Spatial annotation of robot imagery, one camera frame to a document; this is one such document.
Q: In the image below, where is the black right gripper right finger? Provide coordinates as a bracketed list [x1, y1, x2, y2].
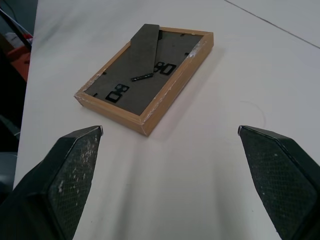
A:
[237, 125, 320, 240]

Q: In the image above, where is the orange box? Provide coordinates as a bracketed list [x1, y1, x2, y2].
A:
[6, 32, 34, 82]

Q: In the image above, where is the black cable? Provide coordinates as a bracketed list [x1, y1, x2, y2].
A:
[0, 7, 33, 52]

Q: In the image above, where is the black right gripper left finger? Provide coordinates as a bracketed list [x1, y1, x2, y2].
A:
[0, 125, 104, 240]

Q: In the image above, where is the wooden picture frame face down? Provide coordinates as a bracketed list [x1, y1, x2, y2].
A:
[74, 23, 215, 137]

